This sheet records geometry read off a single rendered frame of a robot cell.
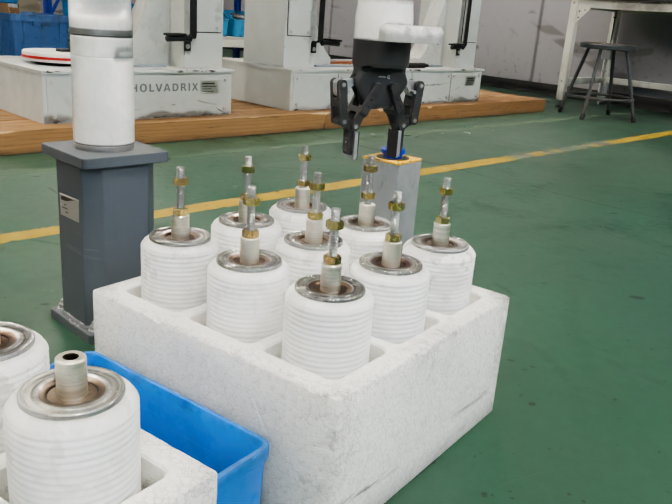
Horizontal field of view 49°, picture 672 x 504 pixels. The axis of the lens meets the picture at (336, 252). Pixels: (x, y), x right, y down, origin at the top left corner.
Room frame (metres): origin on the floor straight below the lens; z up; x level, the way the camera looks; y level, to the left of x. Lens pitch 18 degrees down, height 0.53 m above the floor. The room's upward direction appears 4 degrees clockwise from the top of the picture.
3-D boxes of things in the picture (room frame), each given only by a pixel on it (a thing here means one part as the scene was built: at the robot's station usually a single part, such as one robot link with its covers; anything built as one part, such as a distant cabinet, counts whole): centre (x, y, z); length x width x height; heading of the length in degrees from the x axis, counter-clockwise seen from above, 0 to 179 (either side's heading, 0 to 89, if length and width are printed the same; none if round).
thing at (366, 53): (0.98, -0.04, 0.46); 0.08 x 0.08 x 0.09
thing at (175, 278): (0.86, 0.19, 0.16); 0.10 x 0.10 x 0.18
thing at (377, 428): (0.89, 0.03, 0.09); 0.39 x 0.39 x 0.18; 54
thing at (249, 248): (0.79, 0.10, 0.26); 0.02 x 0.02 x 0.03
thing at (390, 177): (1.17, -0.08, 0.16); 0.07 x 0.07 x 0.31; 54
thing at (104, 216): (1.15, 0.38, 0.15); 0.15 x 0.15 x 0.30; 46
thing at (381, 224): (0.98, -0.04, 0.25); 0.08 x 0.08 x 0.01
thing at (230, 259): (0.79, 0.10, 0.25); 0.08 x 0.08 x 0.01
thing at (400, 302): (0.82, -0.07, 0.16); 0.10 x 0.10 x 0.18
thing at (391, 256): (0.82, -0.07, 0.26); 0.02 x 0.02 x 0.03
